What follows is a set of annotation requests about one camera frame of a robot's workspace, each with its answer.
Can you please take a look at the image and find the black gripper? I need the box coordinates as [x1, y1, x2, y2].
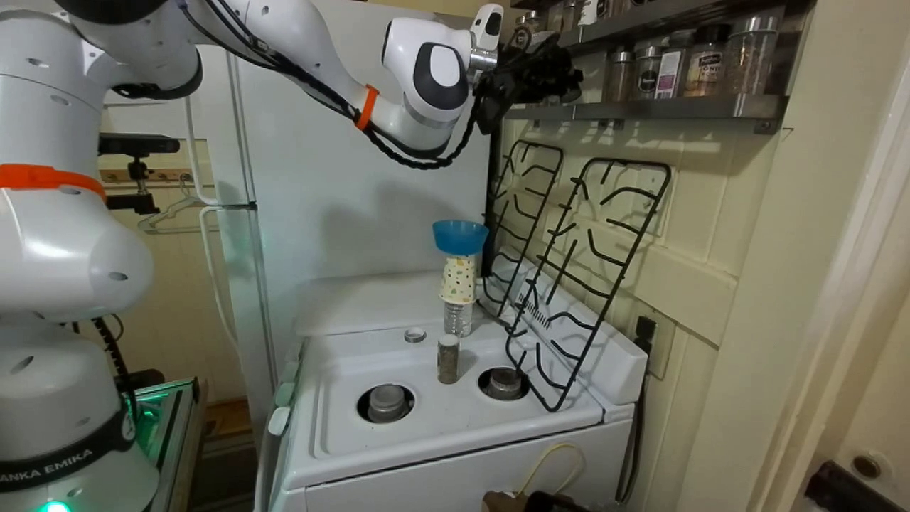
[475, 40, 586, 123]

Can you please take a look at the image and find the metal robot base table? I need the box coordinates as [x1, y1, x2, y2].
[115, 376, 206, 512]

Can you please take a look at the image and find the narrow black stove grate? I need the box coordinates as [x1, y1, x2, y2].
[479, 138, 569, 336]

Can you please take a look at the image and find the large black stove grate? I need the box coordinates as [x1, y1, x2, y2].
[502, 156, 673, 416]

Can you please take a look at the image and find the round stove burner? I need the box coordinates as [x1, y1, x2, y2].
[354, 382, 418, 426]
[475, 363, 530, 403]

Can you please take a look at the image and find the white gas stove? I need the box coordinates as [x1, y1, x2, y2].
[253, 269, 651, 512]

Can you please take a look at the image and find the clear spice jar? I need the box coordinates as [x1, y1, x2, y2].
[601, 45, 636, 104]

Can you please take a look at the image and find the dark spice jar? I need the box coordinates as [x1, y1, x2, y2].
[631, 40, 663, 101]

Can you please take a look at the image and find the white label spice jar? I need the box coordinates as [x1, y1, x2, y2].
[651, 37, 687, 101]

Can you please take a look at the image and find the brown spice jar black lid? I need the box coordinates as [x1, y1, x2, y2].
[683, 23, 734, 101]

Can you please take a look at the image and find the clear jar silver lid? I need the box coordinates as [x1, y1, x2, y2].
[729, 8, 785, 101]

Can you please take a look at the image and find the dotted paper cup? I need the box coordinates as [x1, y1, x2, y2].
[437, 254, 479, 306]

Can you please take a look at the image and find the clear glass jar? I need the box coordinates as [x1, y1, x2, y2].
[439, 299, 478, 342]

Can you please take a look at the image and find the black power plug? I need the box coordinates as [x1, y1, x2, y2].
[634, 316, 660, 355]

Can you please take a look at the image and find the white refrigerator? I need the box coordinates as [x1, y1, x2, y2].
[202, 25, 501, 450]

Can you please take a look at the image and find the small brown spice jar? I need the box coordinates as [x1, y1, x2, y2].
[434, 332, 462, 386]

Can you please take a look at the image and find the black door latch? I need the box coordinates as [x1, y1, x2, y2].
[805, 460, 904, 512]

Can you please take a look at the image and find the grey wall shelf above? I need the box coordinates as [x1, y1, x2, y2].
[505, 0, 819, 67]

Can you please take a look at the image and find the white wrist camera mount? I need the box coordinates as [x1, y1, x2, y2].
[468, 0, 505, 59]

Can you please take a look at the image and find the grey wall shelf with jars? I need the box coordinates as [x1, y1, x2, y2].
[501, 94, 789, 137]

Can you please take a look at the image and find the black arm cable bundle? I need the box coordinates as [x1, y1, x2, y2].
[178, 0, 493, 174]

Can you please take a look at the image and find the beige wall outlet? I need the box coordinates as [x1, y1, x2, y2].
[631, 306, 677, 382]

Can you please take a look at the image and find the black stove power cable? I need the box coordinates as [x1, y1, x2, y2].
[614, 350, 651, 507]

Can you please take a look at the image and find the beige cable loop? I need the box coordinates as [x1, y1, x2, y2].
[515, 441, 590, 500]

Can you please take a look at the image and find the black stereo camera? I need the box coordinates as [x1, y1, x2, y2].
[97, 130, 182, 160]

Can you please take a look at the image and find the black camera stand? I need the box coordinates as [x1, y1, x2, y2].
[98, 153, 164, 217]

